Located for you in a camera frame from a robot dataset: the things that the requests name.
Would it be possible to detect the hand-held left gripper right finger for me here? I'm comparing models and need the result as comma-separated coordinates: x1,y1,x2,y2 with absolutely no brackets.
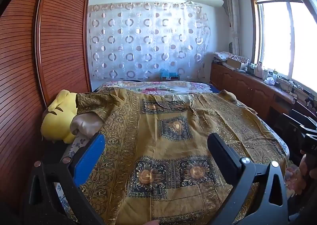
207,133,289,225

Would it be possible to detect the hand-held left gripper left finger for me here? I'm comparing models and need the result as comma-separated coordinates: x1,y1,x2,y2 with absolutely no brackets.
25,132,107,225

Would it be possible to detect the golden patterned garment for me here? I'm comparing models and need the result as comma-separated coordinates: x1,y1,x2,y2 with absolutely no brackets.
75,88,289,225

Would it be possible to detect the person's right hand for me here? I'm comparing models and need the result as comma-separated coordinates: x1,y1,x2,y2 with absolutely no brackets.
298,151,317,196

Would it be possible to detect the blue floral bed sheet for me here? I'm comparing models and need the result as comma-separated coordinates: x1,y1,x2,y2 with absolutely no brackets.
53,132,291,218

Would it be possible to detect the beige pillow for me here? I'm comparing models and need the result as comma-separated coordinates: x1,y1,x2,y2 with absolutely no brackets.
70,113,104,138

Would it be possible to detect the yellow plush toy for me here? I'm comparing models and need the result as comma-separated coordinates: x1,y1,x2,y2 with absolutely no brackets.
41,90,78,144

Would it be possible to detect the long wooden cabinet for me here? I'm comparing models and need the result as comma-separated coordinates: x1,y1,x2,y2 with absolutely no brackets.
210,62,317,126

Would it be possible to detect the pink floral blanket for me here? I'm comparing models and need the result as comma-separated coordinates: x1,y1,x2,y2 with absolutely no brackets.
95,81,216,96

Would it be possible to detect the cardboard box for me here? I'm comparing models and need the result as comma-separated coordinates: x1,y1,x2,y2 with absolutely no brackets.
226,57,245,70

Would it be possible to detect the blue box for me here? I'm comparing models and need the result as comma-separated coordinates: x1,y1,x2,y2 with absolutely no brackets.
160,68,179,82

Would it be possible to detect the folded floral cloth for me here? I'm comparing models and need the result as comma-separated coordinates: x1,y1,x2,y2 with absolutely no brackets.
213,51,234,63

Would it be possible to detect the wooden framed window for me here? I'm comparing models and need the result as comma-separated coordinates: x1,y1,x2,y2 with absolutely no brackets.
249,0,317,96

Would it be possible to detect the wooden slatted wardrobe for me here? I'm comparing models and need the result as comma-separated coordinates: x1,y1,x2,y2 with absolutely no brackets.
0,0,93,215

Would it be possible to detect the sheer circle-pattern curtain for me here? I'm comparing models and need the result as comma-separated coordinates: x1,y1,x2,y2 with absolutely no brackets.
89,2,211,82

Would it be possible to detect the pale window curtain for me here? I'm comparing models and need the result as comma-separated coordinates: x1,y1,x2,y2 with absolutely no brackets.
225,0,241,57

